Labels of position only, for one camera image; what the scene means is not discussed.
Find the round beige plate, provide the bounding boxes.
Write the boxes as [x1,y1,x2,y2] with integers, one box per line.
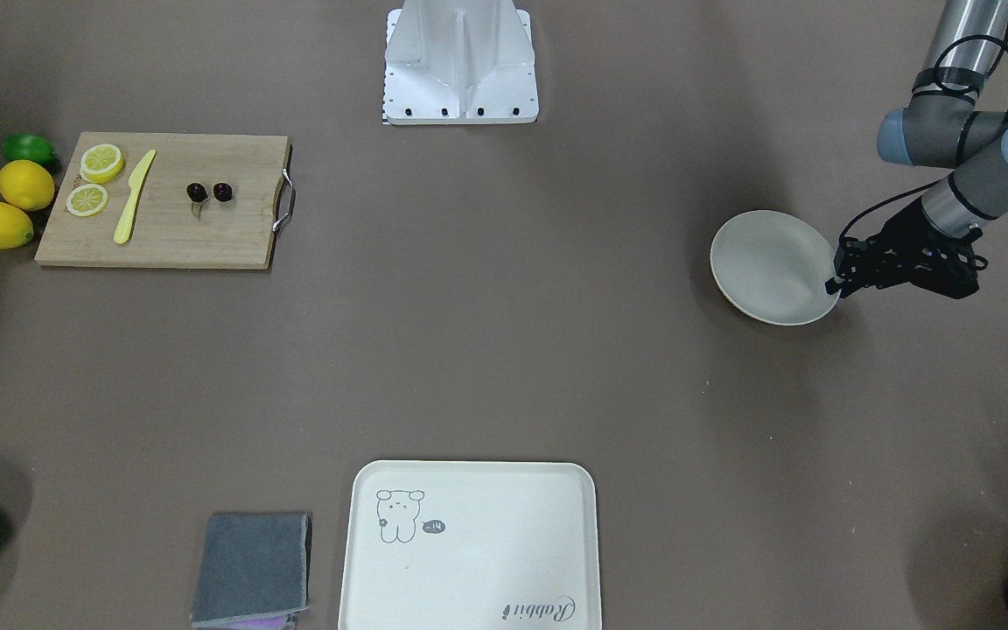
[710,210,837,326]

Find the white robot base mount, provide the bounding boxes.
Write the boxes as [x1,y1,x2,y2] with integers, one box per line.
[381,1,540,125]

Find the upper lemon slice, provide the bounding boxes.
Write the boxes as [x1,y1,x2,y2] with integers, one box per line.
[80,143,125,185]

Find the bamboo cutting board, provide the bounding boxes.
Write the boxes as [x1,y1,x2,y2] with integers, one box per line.
[35,131,292,269]

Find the upper yellow lemon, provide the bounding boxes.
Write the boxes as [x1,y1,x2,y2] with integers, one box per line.
[0,159,56,212]

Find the lemon slice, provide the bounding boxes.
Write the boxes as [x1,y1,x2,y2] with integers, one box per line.
[65,183,109,218]
[80,143,125,185]

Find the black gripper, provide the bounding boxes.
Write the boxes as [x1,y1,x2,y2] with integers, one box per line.
[825,197,989,299]

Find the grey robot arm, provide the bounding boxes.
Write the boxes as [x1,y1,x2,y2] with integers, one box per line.
[825,1,1008,299]

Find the white rabbit tray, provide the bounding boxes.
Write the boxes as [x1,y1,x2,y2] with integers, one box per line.
[339,461,603,629]

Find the yellow plastic knife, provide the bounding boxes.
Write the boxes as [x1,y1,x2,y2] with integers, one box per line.
[113,149,157,246]

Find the grey folded cloth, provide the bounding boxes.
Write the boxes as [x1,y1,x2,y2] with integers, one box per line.
[191,512,311,625]

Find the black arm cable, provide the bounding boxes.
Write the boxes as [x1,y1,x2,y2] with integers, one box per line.
[838,35,1008,255]

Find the green lime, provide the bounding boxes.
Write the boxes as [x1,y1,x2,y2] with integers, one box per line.
[3,133,59,167]

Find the purple cloth under grey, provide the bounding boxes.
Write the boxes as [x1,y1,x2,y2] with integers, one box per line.
[192,612,298,629]

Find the lower lemon slice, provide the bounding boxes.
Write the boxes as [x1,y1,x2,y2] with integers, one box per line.
[65,183,109,218]

